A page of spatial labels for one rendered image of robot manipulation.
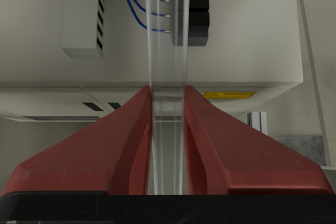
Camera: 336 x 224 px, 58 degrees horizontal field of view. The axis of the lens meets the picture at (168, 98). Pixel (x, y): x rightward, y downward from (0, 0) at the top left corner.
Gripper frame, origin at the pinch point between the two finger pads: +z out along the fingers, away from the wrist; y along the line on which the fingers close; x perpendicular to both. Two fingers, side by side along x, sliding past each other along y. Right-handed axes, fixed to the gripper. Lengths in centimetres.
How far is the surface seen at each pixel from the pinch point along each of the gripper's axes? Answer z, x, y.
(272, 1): 39.1, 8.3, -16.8
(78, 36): 30.1, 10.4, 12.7
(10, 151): 65, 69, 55
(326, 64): 88, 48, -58
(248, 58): 32.1, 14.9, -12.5
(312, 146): 66, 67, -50
